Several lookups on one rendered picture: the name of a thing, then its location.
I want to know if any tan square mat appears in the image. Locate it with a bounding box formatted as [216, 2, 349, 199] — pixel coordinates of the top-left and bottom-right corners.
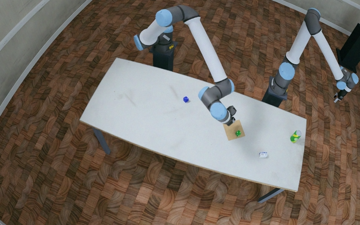
[223, 120, 246, 141]

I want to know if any black cabinet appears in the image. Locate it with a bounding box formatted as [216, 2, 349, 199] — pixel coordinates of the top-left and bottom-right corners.
[336, 23, 360, 74]

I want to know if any white table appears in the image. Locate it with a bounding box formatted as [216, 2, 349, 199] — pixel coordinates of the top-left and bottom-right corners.
[79, 57, 307, 203]

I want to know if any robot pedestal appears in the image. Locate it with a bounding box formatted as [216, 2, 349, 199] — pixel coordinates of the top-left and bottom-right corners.
[149, 40, 178, 71]
[261, 76, 288, 108]

